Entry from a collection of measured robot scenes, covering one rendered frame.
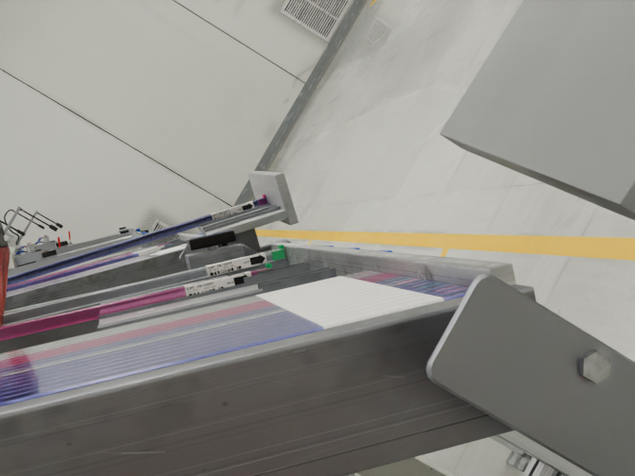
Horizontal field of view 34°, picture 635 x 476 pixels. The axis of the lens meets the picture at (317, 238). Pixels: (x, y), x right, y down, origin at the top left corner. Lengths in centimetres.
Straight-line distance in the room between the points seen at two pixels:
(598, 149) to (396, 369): 43
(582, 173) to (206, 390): 47
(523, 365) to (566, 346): 2
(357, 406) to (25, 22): 830
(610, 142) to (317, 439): 45
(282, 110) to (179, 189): 108
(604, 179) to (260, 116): 791
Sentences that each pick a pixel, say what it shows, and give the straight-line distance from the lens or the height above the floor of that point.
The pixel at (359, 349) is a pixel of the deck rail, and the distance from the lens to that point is 46.
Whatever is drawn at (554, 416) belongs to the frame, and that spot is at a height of 70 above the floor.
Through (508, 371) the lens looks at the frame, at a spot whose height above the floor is 73.
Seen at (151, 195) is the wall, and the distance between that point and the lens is 854.
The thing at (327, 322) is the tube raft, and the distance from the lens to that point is 50.
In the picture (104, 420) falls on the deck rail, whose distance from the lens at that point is 45.
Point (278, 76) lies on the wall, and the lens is 873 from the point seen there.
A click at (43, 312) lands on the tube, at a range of 103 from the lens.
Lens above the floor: 90
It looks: 10 degrees down
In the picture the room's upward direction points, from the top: 59 degrees counter-clockwise
